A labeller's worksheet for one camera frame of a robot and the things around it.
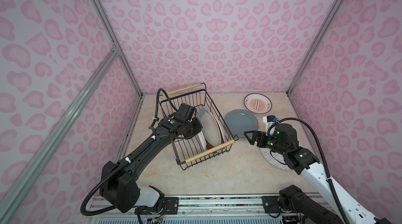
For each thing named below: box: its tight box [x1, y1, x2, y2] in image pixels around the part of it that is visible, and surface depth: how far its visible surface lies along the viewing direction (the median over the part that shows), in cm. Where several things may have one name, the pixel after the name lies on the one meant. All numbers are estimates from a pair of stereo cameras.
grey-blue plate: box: [224, 108, 259, 139], surface depth 106 cm
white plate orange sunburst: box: [243, 93, 273, 115], surface depth 116 cm
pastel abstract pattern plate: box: [198, 108, 222, 148], surface depth 84 cm
